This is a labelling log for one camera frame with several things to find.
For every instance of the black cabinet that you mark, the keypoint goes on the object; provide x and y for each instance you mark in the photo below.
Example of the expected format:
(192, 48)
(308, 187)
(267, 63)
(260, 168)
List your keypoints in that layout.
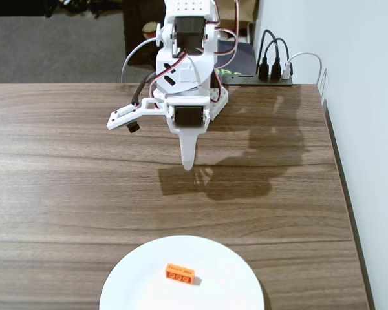
(135, 19)

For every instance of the orange lego block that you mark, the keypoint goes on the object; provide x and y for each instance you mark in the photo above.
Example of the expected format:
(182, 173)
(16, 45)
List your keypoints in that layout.
(179, 275)

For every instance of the black wrist camera lens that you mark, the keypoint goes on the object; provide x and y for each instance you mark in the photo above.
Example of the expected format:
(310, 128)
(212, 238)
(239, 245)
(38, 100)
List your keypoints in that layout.
(134, 127)

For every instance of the round red cream ball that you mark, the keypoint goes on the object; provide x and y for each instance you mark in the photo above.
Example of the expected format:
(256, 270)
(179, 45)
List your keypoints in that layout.
(148, 29)

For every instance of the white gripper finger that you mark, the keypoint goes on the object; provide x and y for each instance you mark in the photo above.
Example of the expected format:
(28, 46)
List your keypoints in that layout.
(188, 151)

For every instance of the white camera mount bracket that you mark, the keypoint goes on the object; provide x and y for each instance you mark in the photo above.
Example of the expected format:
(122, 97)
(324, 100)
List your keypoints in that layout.
(123, 116)

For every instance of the white round plate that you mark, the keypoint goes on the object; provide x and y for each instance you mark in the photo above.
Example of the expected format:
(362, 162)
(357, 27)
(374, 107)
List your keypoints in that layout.
(142, 284)

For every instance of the brown cardboard box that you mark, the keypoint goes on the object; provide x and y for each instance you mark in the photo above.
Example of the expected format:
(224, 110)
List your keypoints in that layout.
(242, 11)

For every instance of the black usb hub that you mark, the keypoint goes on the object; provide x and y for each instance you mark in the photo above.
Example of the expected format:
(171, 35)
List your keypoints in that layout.
(262, 82)

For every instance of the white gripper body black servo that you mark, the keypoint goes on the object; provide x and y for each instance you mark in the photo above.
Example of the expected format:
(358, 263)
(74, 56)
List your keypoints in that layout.
(187, 116)

